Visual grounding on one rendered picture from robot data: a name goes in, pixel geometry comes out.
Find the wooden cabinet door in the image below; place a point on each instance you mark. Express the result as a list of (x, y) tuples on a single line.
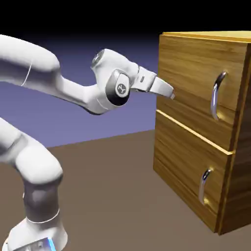
[(192, 88), (182, 160)]

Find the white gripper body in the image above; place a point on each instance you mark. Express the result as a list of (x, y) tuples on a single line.
[(161, 87)]

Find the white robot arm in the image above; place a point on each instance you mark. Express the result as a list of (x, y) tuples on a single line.
[(78, 92)]

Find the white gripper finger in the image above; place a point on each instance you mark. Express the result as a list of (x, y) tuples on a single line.
[(172, 96)]

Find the light wood cabinet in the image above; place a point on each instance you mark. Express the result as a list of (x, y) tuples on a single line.
[(240, 137)]

